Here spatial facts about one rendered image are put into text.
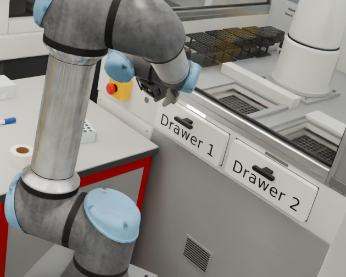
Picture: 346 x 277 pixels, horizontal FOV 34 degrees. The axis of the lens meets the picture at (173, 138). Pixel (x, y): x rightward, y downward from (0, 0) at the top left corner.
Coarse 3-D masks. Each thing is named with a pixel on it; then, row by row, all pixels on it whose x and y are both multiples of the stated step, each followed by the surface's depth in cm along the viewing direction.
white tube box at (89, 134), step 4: (84, 124) 184; (88, 124) 184; (84, 128) 182; (88, 128) 183; (92, 128) 182; (84, 132) 178; (88, 132) 179; (92, 132) 180; (96, 132) 181; (84, 136) 179; (88, 136) 180; (92, 136) 181; (84, 140) 180; (88, 140) 181; (92, 140) 181
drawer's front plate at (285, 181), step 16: (240, 144) 164; (240, 160) 165; (256, 160) 160; (272, 160) 158; (240, 176) 166; (256, 176) 162; (288, 176) 154; (256, 192) 163; (272, 192) 159; (288, 192) 155; (304, 192) 151; (288, 208) 156; (304, 208) 152
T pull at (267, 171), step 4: (252, 168) 157; (256, 168) 156; (260, 168) 156; (264, 168) 157; (268, 168) 157; (260, 172) 156; (264, 172) 155; (268, 172) 156; (272, 172) 157; (264, 176) 155; (268, 176) 154; (272, 176) 154; (272, 180) 154
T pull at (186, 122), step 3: (174, 117) 175; (177, 117) 175; (177, 120) 174; (180, 120) 174; (183, 120) 173; (186, 120) 174; (189, 120) 175; (180, 123) 174; (183, 123) 173; (186, 123) 172; (189, 123) 174; (192, 123) 175; (186, 126) 172; (189, 126) 171; (192, 126) 172; (189, 129) 172
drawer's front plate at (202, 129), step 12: (168, 108) 181; (180, 108) 178; (156, 120) 187; (192, 120) 175; (204, 120) 173; (168, 132) 184; (180, 132) 180; (192, 132) 176; (204, 132) 172; (216, 132) 169; (204, 144) 173; (216, 144) 170; (204, 156) 174; (216, 156) 171
